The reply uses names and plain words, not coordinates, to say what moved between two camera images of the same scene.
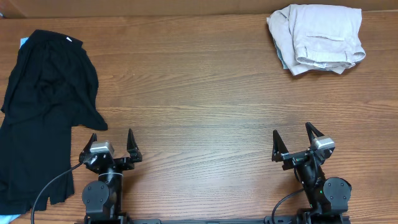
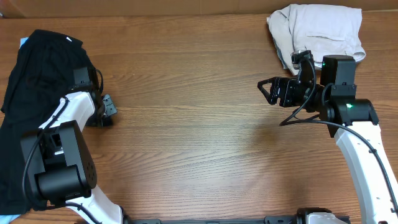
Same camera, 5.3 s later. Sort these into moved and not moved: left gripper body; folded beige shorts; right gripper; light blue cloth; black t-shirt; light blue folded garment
Moved: right gripper; left gripper body
Not moved: folded beige shorts; light blue folded garment; black t-shirt; light blue cloth
